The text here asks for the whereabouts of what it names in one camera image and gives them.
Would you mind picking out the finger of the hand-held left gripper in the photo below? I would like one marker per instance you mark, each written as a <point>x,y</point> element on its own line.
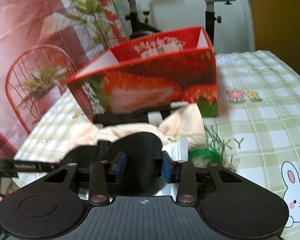
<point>35,166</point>

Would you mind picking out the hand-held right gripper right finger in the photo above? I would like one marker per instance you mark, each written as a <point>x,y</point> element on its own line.
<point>165,167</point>

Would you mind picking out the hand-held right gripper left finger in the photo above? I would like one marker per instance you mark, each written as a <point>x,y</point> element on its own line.
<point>120,166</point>

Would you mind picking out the black sock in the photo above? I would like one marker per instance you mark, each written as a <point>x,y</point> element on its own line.
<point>140,150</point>

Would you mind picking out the green mesh net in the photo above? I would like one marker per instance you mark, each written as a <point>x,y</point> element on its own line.
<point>202,153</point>

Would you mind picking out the cream towel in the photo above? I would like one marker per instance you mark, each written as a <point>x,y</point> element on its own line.
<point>180,125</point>

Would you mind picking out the pink cloth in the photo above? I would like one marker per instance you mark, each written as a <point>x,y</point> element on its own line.
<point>230,166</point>

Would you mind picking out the red strawberry print box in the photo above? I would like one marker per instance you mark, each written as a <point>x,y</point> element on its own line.
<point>150,80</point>

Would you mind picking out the green checked bunny tablecloth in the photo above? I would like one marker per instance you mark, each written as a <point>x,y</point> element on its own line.
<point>265,117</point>

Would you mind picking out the black exercise bike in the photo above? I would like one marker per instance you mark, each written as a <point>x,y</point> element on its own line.
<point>137,25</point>

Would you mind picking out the red printed backdrop cloth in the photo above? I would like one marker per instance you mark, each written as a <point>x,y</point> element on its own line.
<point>20,17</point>

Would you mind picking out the orange wooden door panel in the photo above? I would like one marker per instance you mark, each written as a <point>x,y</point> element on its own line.
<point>272,10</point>

